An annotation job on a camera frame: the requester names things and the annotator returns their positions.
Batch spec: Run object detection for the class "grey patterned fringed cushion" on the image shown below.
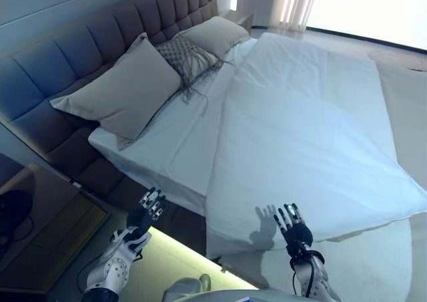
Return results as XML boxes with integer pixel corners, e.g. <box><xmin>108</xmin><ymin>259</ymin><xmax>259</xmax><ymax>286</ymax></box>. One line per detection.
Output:
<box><xmin>154</xmin><ymin>35</ymin><xmax>228</xmax><ymax>105</ymax></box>

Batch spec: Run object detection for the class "brown tufted headboard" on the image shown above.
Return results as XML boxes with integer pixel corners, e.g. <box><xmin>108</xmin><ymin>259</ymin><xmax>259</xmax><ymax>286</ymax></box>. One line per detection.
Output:
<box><xmin>0</xmin><ymin>0</ymin><xmax>220</xmax><ymax>130</ymax></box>

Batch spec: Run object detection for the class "small wooden bedside table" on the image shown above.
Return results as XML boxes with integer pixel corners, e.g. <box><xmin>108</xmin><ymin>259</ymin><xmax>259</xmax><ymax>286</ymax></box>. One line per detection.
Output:
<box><xmin>221</xmin><ymin>9</ymin><xmax>255</xmax><ymax>33</ymax></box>

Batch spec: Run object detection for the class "black device with cables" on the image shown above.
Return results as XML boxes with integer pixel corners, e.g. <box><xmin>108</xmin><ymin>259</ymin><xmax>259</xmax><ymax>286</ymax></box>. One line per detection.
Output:
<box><xmin>0</xmin><ymin>189</ymin><xmax>35</xmax><ymax>260</ymax></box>

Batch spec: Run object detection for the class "white duvet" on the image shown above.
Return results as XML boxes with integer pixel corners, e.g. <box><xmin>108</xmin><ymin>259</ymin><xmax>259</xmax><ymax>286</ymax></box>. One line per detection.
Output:
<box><xmin>204</xmin><ymin>31</ymin><xmax>427</xmax><ymax>260</ymax></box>

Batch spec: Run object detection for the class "brown upholstered bed frame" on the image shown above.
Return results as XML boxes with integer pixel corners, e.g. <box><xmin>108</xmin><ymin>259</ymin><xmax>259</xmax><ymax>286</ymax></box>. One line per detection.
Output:
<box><xmin>28</xmin><ymin>111</ymin><xmax>208</xmax><ymax>260</ymax></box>

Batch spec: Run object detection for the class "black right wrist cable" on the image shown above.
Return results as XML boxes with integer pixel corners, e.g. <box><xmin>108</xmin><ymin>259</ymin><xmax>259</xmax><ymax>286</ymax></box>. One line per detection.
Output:
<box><xmin>291</xmin><ymin>247</ymin><xmax>327</xmax><ymax>299</ymax></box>

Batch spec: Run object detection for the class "large beige pillow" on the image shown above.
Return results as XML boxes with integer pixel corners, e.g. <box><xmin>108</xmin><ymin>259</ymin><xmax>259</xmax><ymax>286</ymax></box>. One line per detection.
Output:
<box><xmin>49</xmin><ymin>32</ymin><xmax>183</xmax><ymax>150</ymax></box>

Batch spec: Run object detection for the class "sheer striped curtain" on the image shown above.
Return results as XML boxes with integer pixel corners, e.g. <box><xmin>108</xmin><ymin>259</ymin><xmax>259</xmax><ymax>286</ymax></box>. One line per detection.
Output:
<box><xmin>271</xmin><ymin>0</ymin><xmax>314</xmax><ymax>33</ymax></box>

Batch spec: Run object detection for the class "white fitted bed sheet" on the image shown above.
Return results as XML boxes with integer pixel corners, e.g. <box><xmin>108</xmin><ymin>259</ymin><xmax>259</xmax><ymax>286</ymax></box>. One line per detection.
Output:
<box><xmin>87</xmin><ymin>37</ymin><xmax>258</xmax><ymax>217</ymax></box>

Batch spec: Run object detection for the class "silver robot torso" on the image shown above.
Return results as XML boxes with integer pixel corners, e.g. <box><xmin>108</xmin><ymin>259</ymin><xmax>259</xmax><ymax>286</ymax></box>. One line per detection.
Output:
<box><xmin>162</xmin><ymin>287</ymin><xmax>335</xmax><ymax>302</ymax></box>

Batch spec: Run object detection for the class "beige bedspread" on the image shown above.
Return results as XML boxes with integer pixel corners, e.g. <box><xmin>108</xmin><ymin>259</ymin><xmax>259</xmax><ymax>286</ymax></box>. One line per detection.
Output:
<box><xmin>376</xmin><ymin>61</ymin><xmax>427</xmax><ymax>170</ymax></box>

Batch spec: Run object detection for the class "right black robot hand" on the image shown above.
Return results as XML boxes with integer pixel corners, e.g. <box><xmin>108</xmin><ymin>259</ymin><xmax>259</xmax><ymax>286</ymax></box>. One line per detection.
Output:
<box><xmin>273</xmin><ymin>202</ymin><xmax>315</xmax><ymax>255</ymax></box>

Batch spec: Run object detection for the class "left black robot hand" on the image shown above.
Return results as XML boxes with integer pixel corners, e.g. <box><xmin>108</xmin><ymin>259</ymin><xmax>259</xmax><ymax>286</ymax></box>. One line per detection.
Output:
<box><xmin>126</xmin><ymin>187</ymin><xmax>168</xmax><ymax>239</ymax></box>

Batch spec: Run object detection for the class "LED strip light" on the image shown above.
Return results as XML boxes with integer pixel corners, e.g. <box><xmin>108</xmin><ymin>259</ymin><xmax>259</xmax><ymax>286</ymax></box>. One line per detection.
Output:
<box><xmin>147</xmin><ymin>226</ymin><xmax>268</xmax><ymax>292</ymax></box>

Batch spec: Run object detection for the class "wooden nightstand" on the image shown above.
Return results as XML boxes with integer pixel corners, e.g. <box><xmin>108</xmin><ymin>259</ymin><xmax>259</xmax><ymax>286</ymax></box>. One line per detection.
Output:
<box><xmin>0</xmin><ymin>163</ymin><xmax>111</xmax><ymax>293</ymax></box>

